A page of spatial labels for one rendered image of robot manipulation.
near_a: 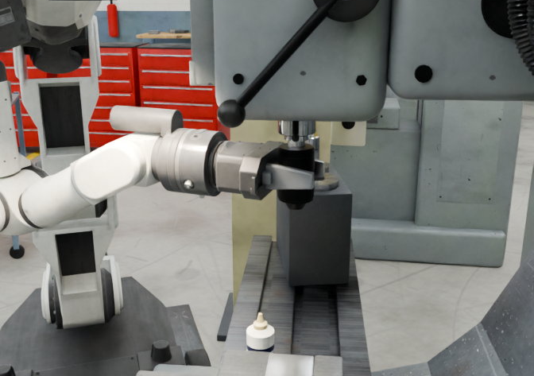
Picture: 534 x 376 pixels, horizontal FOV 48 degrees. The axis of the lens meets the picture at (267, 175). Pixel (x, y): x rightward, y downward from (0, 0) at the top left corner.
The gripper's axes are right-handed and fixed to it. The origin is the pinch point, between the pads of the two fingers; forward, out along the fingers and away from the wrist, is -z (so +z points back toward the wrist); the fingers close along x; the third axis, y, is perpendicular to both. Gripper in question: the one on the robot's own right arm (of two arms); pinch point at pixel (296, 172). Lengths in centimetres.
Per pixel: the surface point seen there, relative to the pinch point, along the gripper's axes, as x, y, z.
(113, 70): 397, 46, 290
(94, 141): 392, 112, 312
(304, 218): 31.1, 18.4, 7.4
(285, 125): -2.3, -6.6, 0.8
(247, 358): -10.6, 21.4, 2.6
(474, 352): 17.0, 31.4, -24.4
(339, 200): 33.9, 15.1, 1.5
